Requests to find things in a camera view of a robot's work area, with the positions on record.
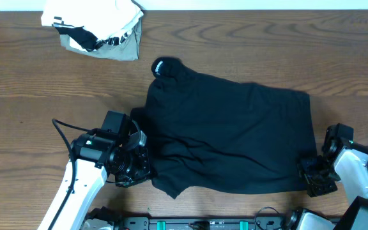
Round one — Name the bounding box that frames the grey-beige folded garment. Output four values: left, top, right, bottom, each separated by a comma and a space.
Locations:
59, 19, 142, 61

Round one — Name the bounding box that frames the black and white garment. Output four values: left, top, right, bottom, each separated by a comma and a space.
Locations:
52, 17, 132, 52

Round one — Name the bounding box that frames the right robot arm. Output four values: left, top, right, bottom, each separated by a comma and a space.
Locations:
282, 123, 368, 230

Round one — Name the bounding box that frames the black t-shirt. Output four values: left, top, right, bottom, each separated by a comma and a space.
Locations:
131, 57, 316, 198

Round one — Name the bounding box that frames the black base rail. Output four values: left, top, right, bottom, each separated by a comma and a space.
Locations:
80, 217, 284, 230

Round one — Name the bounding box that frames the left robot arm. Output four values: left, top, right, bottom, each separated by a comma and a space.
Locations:
39, 111, 155, 229

